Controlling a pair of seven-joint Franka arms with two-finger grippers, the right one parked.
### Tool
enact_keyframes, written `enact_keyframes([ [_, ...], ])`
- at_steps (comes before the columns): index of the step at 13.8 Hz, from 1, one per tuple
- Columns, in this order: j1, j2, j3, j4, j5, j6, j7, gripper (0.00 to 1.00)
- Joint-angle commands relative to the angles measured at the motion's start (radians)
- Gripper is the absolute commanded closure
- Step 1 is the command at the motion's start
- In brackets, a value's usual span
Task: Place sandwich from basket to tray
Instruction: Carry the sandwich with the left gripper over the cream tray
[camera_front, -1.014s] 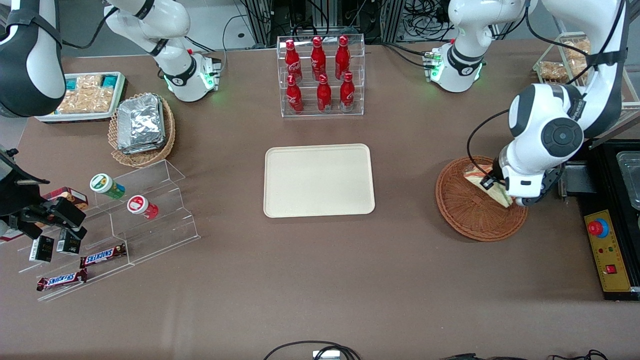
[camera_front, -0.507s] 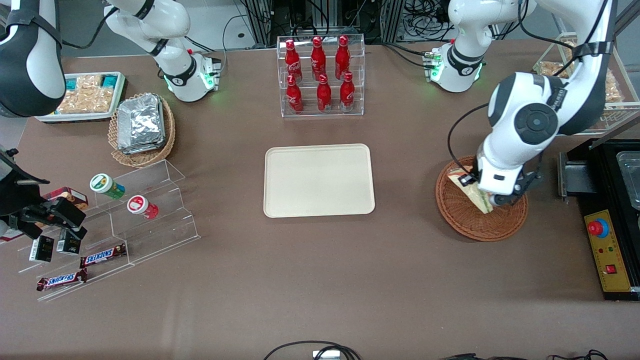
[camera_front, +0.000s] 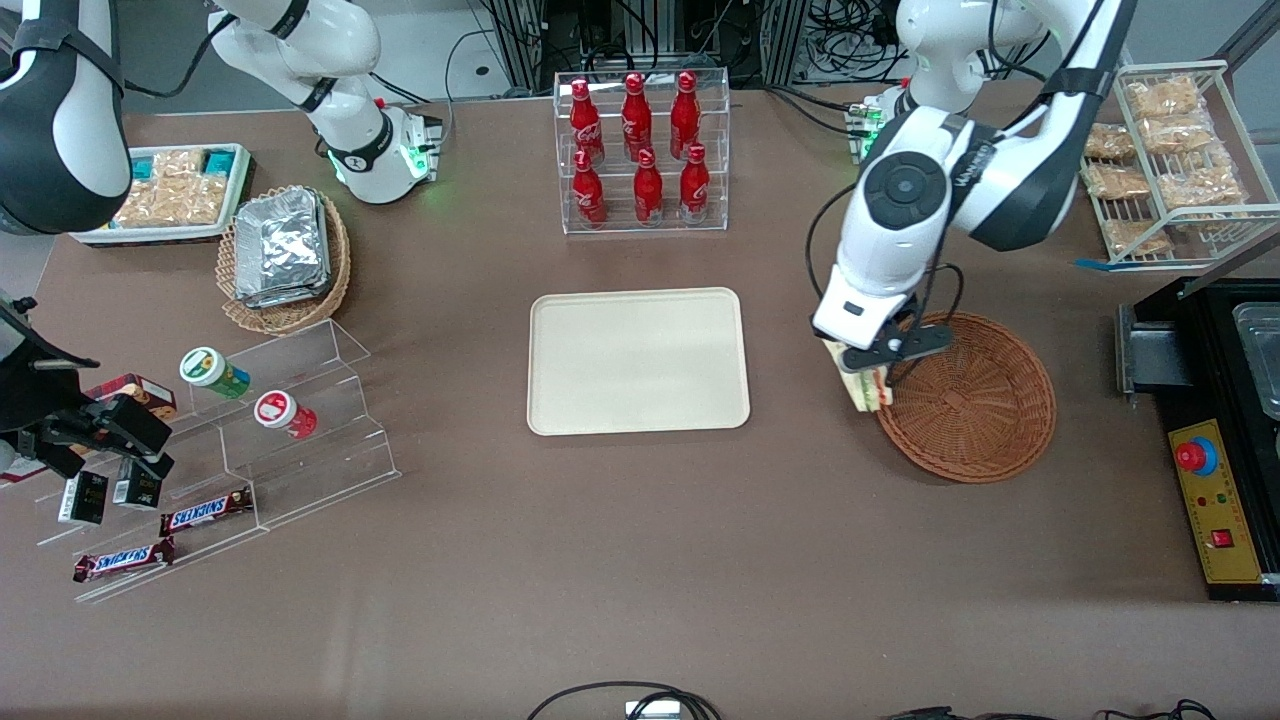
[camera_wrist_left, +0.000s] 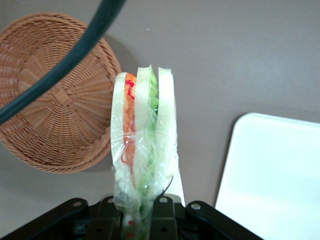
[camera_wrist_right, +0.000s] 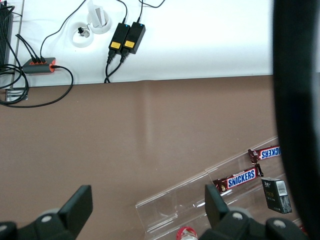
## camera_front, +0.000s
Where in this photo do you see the triangular sandwich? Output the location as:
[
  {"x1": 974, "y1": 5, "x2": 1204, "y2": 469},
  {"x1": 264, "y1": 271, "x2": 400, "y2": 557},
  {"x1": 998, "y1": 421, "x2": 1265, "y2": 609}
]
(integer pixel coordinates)
[{"x1": 824, "y1": 340, "x2": 895, "y2": 413}]

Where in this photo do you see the round brown wicker basket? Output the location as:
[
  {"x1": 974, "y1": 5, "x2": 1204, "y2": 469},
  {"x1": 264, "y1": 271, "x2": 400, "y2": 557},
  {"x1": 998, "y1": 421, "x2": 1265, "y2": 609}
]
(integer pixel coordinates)
[{"x1": 874, "y1": 311, "x2": 1057, "y2": 485}]

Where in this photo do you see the white plastic snack tray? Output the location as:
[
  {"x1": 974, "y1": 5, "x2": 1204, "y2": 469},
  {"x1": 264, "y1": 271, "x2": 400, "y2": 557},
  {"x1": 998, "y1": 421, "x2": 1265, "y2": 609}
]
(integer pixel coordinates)
[{"x1": 70, "y1": 143, "x2": 253, "y2": 247}]

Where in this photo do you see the oval light wicker basket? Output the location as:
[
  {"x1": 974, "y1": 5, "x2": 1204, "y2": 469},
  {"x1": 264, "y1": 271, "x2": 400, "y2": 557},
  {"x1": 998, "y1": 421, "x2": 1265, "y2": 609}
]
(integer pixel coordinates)
[{"x1": 216, "y1": 185, "x2": 353, "y2": 336}]

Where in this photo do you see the beige rectangular tray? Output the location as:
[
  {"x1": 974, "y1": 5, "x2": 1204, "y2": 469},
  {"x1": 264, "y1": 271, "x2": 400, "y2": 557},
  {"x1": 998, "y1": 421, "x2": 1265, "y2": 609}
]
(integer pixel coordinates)
[{"x1": 527, "y1": 287, "x2": 751, "y2": 437}]

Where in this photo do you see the small black box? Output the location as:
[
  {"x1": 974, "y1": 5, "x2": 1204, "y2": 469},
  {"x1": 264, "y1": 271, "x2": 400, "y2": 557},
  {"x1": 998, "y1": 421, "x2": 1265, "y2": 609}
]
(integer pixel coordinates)
[
  {"x1": 112, "y1": 462, "x2": 164, "y2": 511},
  {"x1": 57, "y1": 470, "x2": 109, "y2": 526}
]

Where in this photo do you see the red brown chocolate box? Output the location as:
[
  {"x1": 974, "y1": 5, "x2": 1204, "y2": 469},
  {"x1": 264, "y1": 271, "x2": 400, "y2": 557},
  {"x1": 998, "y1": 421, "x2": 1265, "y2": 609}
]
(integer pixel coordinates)
[{"x1": 85, "y1": 373, "x2": 178, "y2": 421}]

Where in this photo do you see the brown Snickers bar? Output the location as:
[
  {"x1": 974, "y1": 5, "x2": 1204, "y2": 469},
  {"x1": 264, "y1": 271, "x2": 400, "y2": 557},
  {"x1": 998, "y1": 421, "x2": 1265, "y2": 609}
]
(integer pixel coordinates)
[
  {"x1": 160, "y1": 486, "x2": 255, "y2": 538},
  {"x1": 72, "y1": 537, "x2": 177, "y2": 584}
]

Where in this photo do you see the green snack cup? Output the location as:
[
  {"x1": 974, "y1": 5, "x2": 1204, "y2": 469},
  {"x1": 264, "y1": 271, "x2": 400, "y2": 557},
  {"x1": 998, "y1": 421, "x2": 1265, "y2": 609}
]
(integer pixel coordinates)
[{"x1": 179, "y1": 346, "x2": 252, "y2": 401}]

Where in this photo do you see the red snack cup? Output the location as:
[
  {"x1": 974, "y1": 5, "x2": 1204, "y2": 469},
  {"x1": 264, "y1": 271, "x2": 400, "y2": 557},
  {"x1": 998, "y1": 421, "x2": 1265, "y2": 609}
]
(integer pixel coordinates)
[{"x1": 253, "y1": 390, "x2": 319, "y2": 441}]

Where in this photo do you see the clear acrylic step shelf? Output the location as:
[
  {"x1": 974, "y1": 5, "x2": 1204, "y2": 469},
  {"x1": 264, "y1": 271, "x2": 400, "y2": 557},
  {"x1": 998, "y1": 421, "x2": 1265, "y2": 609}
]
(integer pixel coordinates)
[{"x1": 35, "y1": 318, "x2": 403, "y2": 604}]

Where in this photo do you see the red cola bottle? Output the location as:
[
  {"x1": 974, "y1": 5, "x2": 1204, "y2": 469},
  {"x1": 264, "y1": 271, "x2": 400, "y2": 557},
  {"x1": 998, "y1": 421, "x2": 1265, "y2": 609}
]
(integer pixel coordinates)
[
  {"x1": 633, "y1": 148, "x2": 666, "y2": 227},
  {"x1": 621, "y1": 72, "x2": 654, "y2": 163},
  {"x1": 569, "y1": 78, "x2": 607, "y2": 167},
  {"x1": 669, "y1": 70, "x2": 702, "y2": 161},
  {"x1": 571, "y1": 150, "x2": 609, "y2": 230},
  {"x1": 679, "y1": 143, "x2": 712, "y2": 224}
]

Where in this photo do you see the clear bagged cracker pile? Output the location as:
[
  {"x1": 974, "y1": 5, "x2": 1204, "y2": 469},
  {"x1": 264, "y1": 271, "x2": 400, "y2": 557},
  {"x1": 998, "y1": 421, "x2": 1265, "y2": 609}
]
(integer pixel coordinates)
[{"x1": 113, "y1": 150, "x2": 233, "y2": 228}]

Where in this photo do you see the silver foil pouch stack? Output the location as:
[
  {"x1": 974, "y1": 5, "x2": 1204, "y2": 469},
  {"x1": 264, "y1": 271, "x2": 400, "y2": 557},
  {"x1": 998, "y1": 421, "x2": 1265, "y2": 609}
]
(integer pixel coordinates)
[{"x1": 233, "y1": 190, "x2": 333, "y2": 309}]

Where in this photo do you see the clear acrylic bottle rack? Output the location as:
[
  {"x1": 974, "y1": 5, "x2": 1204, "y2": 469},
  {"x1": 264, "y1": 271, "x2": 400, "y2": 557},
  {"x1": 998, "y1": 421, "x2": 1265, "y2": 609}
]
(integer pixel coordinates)
[{"x1": 553, "y1": 68, "x2": 731, "y2": 237}]

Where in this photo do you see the clear bagged pastry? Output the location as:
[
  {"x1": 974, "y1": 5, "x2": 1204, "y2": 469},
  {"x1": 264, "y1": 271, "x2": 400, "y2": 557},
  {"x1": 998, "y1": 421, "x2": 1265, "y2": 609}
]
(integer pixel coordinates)
[
  {"x1": 1125, "y1": 74, "x2": 1205, "y2": 120},
  {"x1": 1104, "y1": 219, "x2": 1173, "y2": 258},
  {"x1": 1085, "y1": 122, "x2": 1137, "y2": 162},
  {"x1": 1085, "y1": 163, "x2": 1152, "y2": 200},
  {"x1": 1140, "y1": 114, "x2": 1222, "y2": 157},
  {"x1": 1157, "y1": 163, "x2": 1247, "y2": 212}
]

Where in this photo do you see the black machine with yellow panel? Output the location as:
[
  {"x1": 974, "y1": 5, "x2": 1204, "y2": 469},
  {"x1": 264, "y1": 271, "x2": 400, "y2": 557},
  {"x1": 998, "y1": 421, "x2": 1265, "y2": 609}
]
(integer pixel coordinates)
[{"x1": 1115, "y1": 232, "x2": 1280, "y2": 603}]

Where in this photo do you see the clear plastic container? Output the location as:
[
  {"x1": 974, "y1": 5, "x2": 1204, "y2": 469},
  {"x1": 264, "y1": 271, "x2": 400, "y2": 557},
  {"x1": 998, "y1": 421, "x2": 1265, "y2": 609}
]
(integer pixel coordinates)
[{"x1": 1232, "y1": 303, "x2": 1280, "y2": 421}]

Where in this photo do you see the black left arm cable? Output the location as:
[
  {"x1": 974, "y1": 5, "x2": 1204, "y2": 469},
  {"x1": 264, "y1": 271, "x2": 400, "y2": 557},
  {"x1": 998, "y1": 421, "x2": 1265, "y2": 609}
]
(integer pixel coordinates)
[{"x1": 805, "y1": 0, "x2": 1111, "y2": 389}]

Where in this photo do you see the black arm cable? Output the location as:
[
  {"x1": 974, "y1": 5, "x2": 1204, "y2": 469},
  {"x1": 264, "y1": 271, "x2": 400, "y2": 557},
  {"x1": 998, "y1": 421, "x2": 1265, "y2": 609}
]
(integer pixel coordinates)
[
  {"x1": 805, "y1": 0, "x2": 1111, "y2": 389},
  {"x1": 118, "y1": 10, "x2": 243, "y2": 101}
]

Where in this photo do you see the white wire rack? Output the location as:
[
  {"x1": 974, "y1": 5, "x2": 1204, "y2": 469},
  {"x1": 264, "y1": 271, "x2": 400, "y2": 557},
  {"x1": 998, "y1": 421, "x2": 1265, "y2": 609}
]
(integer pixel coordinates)
[{"x1": 1075, "y1": 60, "x2": 1280, "y2": 269}]

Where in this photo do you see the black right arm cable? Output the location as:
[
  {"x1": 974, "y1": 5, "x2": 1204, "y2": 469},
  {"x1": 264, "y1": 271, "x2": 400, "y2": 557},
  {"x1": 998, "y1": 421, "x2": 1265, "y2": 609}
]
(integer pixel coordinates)
[{"x1": 118, "y1": 10, "x2": 243, "y2": 101}]

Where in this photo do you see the black looped table cable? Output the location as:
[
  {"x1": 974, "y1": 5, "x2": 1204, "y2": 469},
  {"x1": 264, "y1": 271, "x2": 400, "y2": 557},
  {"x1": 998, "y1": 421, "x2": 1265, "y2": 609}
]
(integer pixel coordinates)
[{"x1": 527, "y1": 681, "x2": 723, "y2": 720}]

